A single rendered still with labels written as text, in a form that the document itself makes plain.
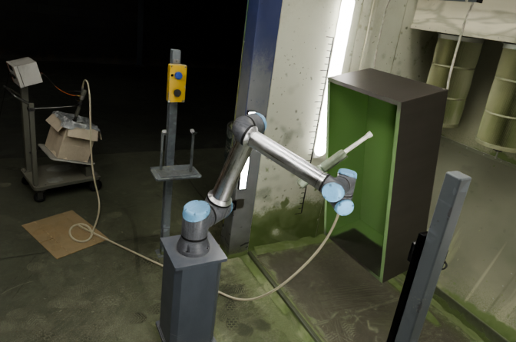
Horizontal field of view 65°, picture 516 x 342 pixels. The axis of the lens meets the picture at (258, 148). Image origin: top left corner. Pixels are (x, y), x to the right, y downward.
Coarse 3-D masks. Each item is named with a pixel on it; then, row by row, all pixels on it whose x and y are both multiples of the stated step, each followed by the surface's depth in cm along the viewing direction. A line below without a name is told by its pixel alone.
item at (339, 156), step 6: (360, 138) 222; (366, 138) 221; (354, 144) 222; (342, 150) 223; (348, 150) 222; (336, 156) 221; (342, 156) 221; (324, 162) 224; (330, 162) 222; (336, 162) 222; (324, 168) 222; (330, 168) 223; (300, 180) 224; (300, 186) 224
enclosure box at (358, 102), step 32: (352, 96) 269; (384, 96) 215; (416, 96) 212; (352, 128) 280; (384, 128) 270; (416, 128) 218; (352, 160) 291; (384, 160) 278; (416, 160) 228; (384, 192) 286; (416, 192) 239; (352, 224) 312; (384, 224) 295; (416, 224) 252; (352, 256) 278; (384, 256) 248
